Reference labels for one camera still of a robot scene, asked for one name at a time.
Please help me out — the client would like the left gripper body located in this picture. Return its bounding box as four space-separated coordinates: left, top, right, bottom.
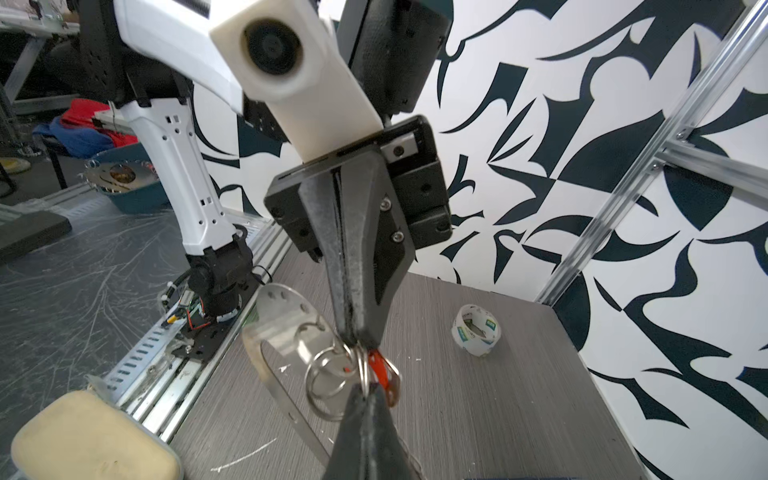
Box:
264 115 452 262

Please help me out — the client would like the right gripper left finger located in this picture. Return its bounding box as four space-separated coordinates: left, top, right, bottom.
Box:
322 385 376 480

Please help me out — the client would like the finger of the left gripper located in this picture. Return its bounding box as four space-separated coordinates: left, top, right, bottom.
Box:
299 171 360 346
339 150 414 350

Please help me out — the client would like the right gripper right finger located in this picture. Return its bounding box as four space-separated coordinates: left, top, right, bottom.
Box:
370 385 414 480

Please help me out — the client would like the red key fob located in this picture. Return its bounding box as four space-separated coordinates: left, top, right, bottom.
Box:
368 350 401 408

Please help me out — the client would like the metal keyring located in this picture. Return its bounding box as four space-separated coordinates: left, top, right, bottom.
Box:
304 343 371 422

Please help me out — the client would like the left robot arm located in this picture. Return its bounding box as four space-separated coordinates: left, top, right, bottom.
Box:
74 1 452 351

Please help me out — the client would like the clear tape roll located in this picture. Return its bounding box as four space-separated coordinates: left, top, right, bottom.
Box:
450 304 502 357

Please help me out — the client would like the beige wrist rest pad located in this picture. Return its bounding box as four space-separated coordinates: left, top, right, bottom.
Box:
11 390 184 479

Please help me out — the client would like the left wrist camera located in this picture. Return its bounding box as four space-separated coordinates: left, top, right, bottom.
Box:
210 1 383 162

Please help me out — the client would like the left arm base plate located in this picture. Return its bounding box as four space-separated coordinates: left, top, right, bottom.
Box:
160 276 263 364

